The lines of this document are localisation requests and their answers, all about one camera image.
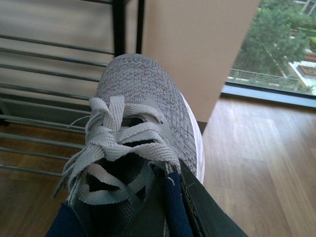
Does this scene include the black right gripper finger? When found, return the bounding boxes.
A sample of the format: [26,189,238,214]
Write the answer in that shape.
[180,160,247,237]

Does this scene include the grey knit sneaker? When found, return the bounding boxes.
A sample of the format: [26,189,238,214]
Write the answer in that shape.
[47,54,205,237]

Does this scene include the black metal shoe rack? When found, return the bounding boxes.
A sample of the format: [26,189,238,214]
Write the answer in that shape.
[0,0,146,198]

